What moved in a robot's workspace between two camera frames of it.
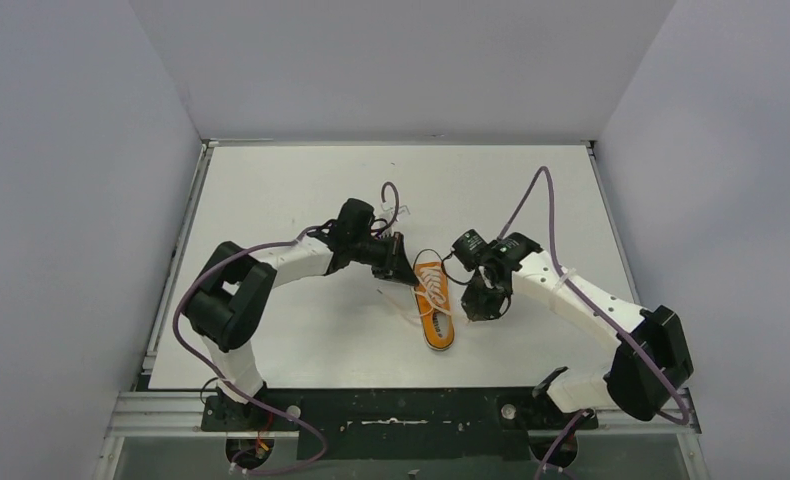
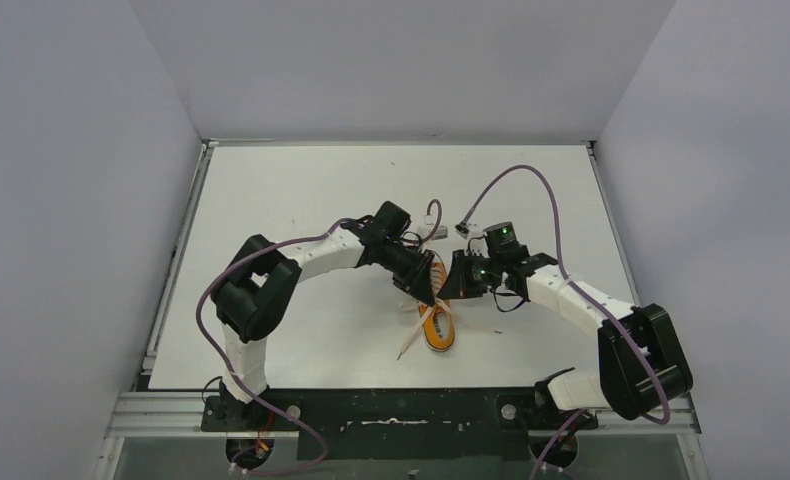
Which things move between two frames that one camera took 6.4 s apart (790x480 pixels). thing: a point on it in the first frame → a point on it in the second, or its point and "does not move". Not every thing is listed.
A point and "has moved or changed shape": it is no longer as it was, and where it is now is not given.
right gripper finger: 479,300 → 456,284
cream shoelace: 434,289 has moved or changed shape
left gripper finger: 403,269 → 423,278
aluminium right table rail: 614,223 does not move
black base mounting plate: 398,423 does not move
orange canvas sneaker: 434,304 does not move
